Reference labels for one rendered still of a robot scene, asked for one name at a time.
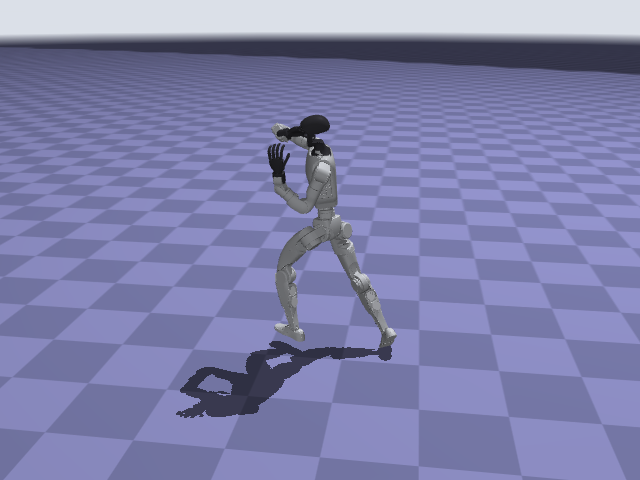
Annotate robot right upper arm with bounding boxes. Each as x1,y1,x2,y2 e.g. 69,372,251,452
285,136,319,150

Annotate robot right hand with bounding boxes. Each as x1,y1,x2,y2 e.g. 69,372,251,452
277,126,315,140

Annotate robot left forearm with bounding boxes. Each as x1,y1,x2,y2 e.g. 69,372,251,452
273,177,308,213

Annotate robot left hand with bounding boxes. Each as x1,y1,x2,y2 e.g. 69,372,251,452
268,143,290,184

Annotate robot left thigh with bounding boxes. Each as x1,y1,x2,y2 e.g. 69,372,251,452
277,226,325,284

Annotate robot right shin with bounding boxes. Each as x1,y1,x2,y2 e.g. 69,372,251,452
356,274,388,335

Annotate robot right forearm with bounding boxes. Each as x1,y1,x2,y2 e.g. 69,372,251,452
271,123,291,142

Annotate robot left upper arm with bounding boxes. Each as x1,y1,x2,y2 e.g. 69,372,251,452
298,162,331,214

